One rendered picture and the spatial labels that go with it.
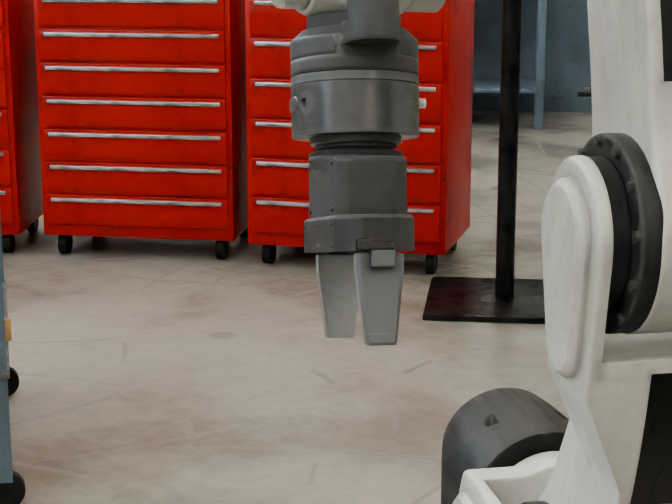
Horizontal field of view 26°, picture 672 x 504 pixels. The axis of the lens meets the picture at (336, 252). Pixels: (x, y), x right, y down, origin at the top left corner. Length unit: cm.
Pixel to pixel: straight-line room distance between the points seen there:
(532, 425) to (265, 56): 379
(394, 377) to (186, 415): 62
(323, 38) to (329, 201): 11
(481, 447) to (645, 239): 48
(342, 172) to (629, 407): 27
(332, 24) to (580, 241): 22
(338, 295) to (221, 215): 422
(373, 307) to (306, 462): 246
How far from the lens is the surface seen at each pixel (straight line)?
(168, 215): 531
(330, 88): 97
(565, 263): 102
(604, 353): 105
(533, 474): 134
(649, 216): 98
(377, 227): 94
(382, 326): 95
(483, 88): 876
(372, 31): 95
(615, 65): 106
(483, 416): 145
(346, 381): 396
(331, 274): 105
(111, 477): 334
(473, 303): 468
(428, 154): 500
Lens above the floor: 123
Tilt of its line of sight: 13 degrees down
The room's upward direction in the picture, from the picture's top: straight up
